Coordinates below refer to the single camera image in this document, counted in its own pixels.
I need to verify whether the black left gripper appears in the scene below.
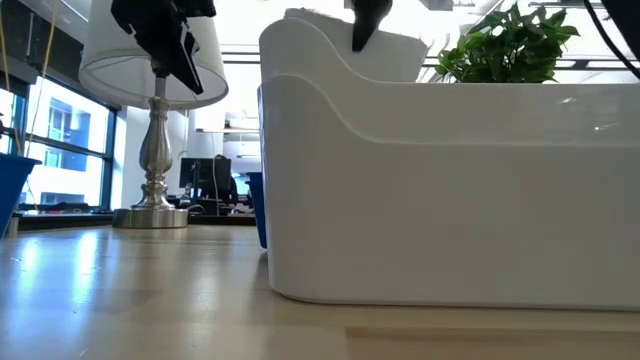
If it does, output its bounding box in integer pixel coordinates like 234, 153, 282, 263
109, 0, 218, 96

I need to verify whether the white shade table lamp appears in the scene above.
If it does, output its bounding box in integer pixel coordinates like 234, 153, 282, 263
78, 0, 230, 230

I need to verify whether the black computer monitor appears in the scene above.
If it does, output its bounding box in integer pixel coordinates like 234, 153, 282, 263
178, 156, 233, 201

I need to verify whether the green potted plant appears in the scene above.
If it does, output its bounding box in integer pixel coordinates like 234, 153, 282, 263
433, 2, 581, 85

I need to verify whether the blue slotted plastic basket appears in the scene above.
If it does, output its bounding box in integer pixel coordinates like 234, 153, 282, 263
0, 153, 43, 239
244, 171, 268, 250

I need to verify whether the cream yellow cable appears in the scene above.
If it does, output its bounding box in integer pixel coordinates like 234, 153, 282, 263
23, 0, 60, 157

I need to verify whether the black metal table frame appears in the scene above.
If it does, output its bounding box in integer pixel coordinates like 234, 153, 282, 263
17, 210, 259, 232

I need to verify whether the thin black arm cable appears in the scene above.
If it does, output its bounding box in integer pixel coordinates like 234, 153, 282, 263
582, 0, 640, 81

